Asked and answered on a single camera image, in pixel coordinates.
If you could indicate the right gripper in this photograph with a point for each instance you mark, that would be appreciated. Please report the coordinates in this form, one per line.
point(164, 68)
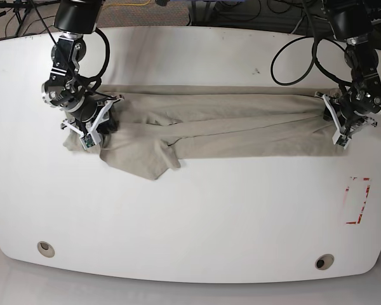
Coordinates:
point(96, 117)

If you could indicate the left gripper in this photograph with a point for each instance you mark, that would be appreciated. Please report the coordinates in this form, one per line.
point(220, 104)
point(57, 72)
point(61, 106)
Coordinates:
point(340, 111)

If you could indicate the beige T-shirt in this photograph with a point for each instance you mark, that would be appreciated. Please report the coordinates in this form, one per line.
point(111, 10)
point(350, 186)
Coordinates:
point(161, 125)

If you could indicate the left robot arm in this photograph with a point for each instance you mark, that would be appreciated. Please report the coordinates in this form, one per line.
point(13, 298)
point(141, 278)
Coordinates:
point(361, 97)

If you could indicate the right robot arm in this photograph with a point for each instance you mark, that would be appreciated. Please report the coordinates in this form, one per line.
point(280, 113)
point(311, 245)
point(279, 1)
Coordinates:
point(65, 87)

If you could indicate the red tape rectangle marking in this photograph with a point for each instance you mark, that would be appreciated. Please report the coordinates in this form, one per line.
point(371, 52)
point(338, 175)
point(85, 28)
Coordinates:
point(355, 198)

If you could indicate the black tripod stand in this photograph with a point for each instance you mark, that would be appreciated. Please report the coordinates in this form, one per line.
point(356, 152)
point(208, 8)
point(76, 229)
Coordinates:
point(17, 20)

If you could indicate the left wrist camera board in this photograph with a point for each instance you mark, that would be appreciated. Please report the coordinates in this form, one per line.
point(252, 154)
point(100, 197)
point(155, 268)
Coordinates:
point(342, 140)

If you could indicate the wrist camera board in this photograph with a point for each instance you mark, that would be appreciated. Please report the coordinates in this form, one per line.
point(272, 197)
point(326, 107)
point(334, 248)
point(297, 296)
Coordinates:
point(342, 140)
point(87, 141)

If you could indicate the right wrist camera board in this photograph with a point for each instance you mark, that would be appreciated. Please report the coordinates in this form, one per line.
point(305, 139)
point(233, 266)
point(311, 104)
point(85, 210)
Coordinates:
point(87, 141)

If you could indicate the left table cable grommet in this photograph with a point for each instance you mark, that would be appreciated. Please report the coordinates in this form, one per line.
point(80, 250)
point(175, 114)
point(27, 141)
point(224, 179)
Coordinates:
point(45, 249)

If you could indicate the table cable grommet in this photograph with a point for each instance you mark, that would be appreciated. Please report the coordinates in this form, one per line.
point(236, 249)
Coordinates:
point(324, 262)
point(45, 249)

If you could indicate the right table cable grommet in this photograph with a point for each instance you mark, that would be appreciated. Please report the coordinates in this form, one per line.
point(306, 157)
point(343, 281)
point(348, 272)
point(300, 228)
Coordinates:
point(324, 262)

